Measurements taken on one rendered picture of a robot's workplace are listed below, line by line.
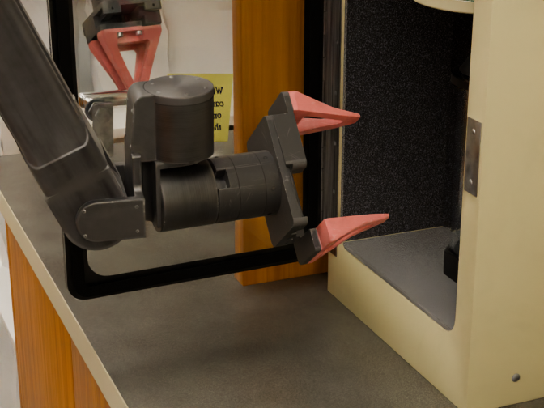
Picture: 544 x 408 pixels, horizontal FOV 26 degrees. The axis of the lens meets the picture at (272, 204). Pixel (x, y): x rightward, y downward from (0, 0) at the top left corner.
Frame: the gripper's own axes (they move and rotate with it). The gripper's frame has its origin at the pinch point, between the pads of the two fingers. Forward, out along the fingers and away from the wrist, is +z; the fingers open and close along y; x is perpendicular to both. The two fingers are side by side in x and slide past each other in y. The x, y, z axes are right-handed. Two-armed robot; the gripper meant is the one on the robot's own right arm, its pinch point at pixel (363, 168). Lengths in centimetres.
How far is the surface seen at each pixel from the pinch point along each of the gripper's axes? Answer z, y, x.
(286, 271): 6.0, 1.9, 41.4
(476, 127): 10.0, 1.0, -4.0
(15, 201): -20, 27, 74
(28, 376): -19, 7, 104
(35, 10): -4, 78, 111
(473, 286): 9.9, -11.5, 4.8
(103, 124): -17.9, 15.1, 19.0
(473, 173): 9.9, -2.4, -1.3
